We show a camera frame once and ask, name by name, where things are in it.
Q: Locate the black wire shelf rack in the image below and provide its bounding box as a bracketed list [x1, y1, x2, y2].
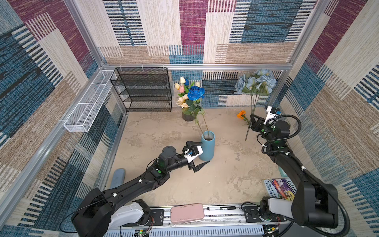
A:
[110, 67, 172, 113]

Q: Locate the dark blue artificial rose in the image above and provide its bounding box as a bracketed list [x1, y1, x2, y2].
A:
[182, 84, 210, 134]

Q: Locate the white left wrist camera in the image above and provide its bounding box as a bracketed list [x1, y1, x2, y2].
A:
[184, 146, 203, 163]

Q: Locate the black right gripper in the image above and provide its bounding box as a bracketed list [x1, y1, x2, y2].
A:
[250, 114, 275, 143]

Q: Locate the dusty blue rose bunch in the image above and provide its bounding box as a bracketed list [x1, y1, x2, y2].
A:
[235, 69, 277, 141]

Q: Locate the pink pencil case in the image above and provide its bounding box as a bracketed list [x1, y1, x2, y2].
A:
[170, 203, 204, 224]

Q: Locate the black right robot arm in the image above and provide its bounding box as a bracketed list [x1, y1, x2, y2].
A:
[250, 115, 350, 237]

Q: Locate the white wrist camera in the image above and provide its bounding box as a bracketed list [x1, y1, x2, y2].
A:
[264, 106, 281, 124]
[184, 146, 203, 163]

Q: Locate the orange artificial flower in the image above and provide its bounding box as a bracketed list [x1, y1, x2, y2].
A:
[237, 110, 250, 124]

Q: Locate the small teal alarm clock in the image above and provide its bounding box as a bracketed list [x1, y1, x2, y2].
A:
[279, 167, 288, 178]

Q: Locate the teal ceramic vase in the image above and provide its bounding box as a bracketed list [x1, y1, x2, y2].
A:
[199, 131, 216, 161]

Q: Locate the red glass vase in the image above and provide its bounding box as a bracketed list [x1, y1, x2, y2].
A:
[182, 111, 195, 121]

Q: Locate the treehouse paperback book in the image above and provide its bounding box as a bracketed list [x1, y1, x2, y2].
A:
[263, 178, 297, 201]

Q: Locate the white wire mesh basket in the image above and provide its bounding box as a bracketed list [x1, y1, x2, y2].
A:
[64, 70, 113, 133]

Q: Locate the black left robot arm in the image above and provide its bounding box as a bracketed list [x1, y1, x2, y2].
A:
[71, 141, 209, 237]

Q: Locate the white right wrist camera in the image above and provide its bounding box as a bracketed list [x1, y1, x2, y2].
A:
[264, 106, 281, 124]

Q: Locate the cream artificial sunflower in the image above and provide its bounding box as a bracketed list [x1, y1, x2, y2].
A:
[176, 94, 204, 133]

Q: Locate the grey blue oval object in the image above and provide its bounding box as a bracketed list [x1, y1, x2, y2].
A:
[110, 168, 125, 189]

